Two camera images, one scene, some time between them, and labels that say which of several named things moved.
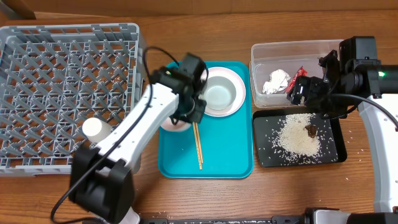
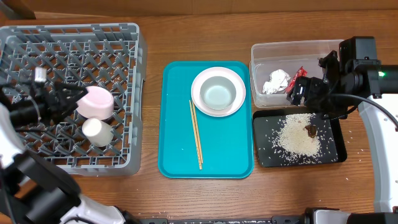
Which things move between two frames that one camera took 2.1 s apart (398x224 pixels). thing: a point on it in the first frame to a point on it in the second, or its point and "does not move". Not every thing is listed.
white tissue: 278,82 does not move
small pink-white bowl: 180,126 to 98,104
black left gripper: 198,114 to 58,107
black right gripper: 311,90 does not move
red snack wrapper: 301,72 does not move
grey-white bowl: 219,92 does not move
